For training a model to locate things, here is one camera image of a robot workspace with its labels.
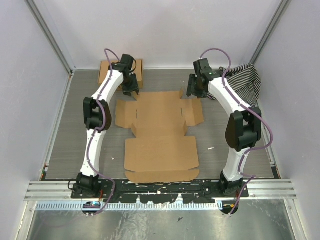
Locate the brown cardboard box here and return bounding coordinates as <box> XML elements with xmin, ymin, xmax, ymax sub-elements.
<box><xmin>115</xmin><ymin>90</ymin><xmax>204</xmax><ymax>184</ymax></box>
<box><xmin>97</xmin><ymin>59</ymin><xmax>143</xmax><ymax>89</ymax></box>

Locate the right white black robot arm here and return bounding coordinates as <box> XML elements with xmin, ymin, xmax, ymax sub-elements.
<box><xmin>186</xmin><ymin>58</ymin><xmax>262</xmax><ymax>198</ymax></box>

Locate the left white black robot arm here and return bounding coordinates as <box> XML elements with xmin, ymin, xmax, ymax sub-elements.
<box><xmin>72</xmin><ymin>54</ymin><xmax>140</xmax><ymax>199</ymax></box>

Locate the folded brown cardboard box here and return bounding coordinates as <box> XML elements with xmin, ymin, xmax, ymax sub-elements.
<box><xmin>97</xmin><ymin>59</ymin><xmax>143</xmax><ymax>89</ymax></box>

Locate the striped black white cloth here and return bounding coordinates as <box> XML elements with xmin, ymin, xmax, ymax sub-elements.
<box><xmin>219</xmin><ymin>63</ymin><xmax>262</xmax><ymax>108</ymax></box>

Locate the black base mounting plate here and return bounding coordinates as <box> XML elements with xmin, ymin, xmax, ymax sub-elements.
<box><xmin>68</xmin><ymin>178</ymin><xmax>241</xmax><ymax>204</ymax></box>

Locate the aluminium front rail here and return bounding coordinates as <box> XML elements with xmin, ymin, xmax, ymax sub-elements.
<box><xmin>25</xmin><ymin>179</ymin><xmax>297</xmax><ymax>201</ymax></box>

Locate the left aluminium corner post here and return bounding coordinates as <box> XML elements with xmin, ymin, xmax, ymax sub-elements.
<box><xmin>24</xmin><ymin>0</ymin><xmax>75</xmax><ymax>76</ymax></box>

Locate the aluminium corner post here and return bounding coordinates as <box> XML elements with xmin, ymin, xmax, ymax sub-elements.
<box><xmin>249</xmin><ymin>0</ymin><xmax>292</xmax><ymax>65</ymax></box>
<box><xmin>24</xmin><ymin>0</ymin><xmax>75</xmax><ymax>76</ymax></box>

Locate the right aluminium corner post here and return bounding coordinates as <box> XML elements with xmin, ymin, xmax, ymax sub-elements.
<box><xmin>249</xmin><ymin>0</ymin><xmax>292</xmax><ymax>65</ymax></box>

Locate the white slotted cable duct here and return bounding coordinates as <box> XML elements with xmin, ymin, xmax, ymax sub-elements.
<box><xmin>35</xmin><ymin>200</ymin><xmax>223</xmax><ymax>211</ymax></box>

